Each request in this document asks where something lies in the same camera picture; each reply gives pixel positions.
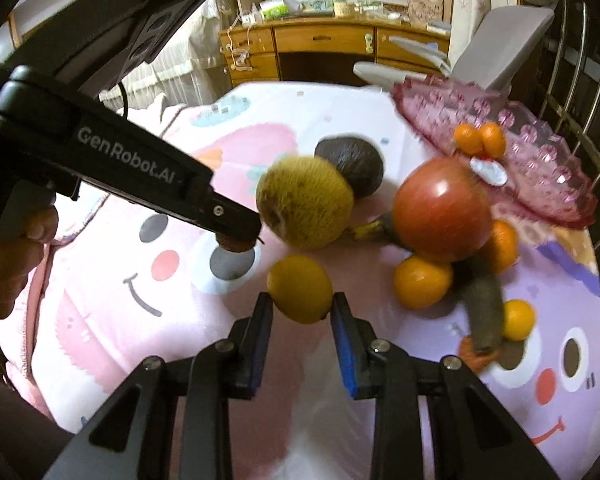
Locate red apple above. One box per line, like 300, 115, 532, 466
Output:
391, 157, 492, 262

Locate person's left hand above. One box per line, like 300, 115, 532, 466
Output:
0, 206, 58, 320

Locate black cable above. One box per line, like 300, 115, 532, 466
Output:
116, 79, 131, 120

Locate orange tangerine behind apple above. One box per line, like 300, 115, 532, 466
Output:
479, 219, 518, 274

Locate yellow pear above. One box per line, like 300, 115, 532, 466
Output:
256, 155, 354, 250

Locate metal window bars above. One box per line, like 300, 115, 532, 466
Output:
531, 0, 600, 252

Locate white lace covered furniture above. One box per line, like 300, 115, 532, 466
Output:
99, 0, 237, 110

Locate small yellow kumquat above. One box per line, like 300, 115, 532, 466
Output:
503, 299, 535, 341
266, 255, 334, 325

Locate orange tangerine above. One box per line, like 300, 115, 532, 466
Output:
392, 255, 453, 310
479, 219, 518, 274
454, 124, 483, 156
479, 122, 506, 159

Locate pink bed cover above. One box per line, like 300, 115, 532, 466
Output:
0, 192, 109, 418

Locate small brown fruit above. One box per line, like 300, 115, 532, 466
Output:
215, 233, 258, 254

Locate blackened banana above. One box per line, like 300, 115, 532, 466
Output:
343, 212, 505, 356

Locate grey office chair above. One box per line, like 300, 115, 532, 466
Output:
352, 0, 556, 94

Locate small red fruit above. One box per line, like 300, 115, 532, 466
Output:
457, 336, 500, 374

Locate pink glass fruit bowl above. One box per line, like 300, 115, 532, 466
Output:
391, 76, 597, 230

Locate wooden desk with drawers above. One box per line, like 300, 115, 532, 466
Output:
220, 0, 450, 86

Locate dark avocado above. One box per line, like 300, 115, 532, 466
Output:
314, 136, 385, 200

